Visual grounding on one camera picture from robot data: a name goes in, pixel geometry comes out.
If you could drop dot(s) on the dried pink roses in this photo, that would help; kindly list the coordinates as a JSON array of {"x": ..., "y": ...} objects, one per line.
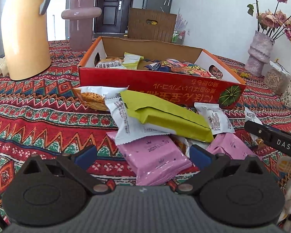
[{"x": 273, "y": 24}]

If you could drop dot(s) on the oat cracker packet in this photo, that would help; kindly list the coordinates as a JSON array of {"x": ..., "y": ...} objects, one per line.
[{"x": 110, "y": 63}]

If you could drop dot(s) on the clear lidded snack jar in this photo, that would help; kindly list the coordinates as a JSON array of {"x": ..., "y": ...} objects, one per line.
[{"x": 276, "y": 77}]

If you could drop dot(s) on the red orange chip bag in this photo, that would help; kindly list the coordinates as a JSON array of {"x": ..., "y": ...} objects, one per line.
[{"x": 175, "y": 66}]

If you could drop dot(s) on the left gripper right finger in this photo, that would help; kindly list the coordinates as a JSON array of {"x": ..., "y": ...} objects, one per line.
[{"x": 211, "y": 166}]

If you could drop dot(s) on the textured lilac vase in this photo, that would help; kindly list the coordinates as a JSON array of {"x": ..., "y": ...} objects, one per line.
[{"x": 259, "y": 53}]

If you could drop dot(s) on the mauve glass vase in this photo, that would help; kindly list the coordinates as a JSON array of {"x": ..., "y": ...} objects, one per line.
[{"x": 80, "y": 16}]

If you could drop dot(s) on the white nutrition label packet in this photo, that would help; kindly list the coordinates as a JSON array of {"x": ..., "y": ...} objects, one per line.
[{"x": 216, "y": 118}]

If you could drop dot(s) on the red cardboard tray box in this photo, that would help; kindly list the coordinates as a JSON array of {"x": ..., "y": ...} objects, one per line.
[{"x": 180, "y": 89}]

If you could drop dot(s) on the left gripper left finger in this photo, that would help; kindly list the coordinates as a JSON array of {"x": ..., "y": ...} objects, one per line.
[{"x": 75, "y": 167}]

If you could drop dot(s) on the yellow thermos jug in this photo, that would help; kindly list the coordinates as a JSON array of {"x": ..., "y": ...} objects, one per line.
[{"x": 24, "y": 37}]

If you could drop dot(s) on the pink snack packet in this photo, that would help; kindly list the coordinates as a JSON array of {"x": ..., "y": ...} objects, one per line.
[
  {"x": 154, "y": 159},
  {"x": 230, "y": 145}
]

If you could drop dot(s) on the dark front door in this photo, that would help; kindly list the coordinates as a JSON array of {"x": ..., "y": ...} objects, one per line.
[{"x": 114, "y": 17}]

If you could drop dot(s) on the brown wooden chair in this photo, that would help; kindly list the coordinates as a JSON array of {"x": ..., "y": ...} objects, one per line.
[{"x": 151, "y": 25}]

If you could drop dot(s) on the large green snack pack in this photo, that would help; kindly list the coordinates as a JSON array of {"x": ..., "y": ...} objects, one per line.
[{"x": 162, "y": 115}]

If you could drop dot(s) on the silver dark snack packet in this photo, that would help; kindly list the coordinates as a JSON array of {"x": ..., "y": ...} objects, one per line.
[{"x": 129, "y": 128}]

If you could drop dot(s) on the white snack packet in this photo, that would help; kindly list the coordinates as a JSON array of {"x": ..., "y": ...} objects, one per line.
[{"x": 94, "y": 96}]

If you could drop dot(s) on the small green snack bar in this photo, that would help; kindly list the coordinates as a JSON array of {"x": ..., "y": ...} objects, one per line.
[{"x": 131, "y": 61}]

